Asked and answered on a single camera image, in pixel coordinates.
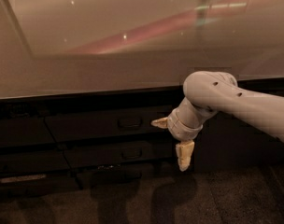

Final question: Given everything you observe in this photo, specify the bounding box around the dark left bottom drawer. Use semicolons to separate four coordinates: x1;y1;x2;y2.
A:
0;174;78;202

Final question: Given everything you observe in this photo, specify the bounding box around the dark right cabinet door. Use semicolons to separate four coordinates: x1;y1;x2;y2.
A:
187;81;284;175

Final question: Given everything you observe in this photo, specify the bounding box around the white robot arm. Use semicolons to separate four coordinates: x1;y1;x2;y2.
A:
151;71;284;172

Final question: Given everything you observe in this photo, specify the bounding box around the dark left middle drawer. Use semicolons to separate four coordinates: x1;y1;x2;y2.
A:
0;151;69;173

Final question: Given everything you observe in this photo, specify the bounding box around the dark left top drawer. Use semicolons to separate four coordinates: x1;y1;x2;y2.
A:
0;118;54;148

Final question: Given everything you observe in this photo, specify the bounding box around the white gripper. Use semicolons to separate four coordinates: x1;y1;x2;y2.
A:
150;110;203;172

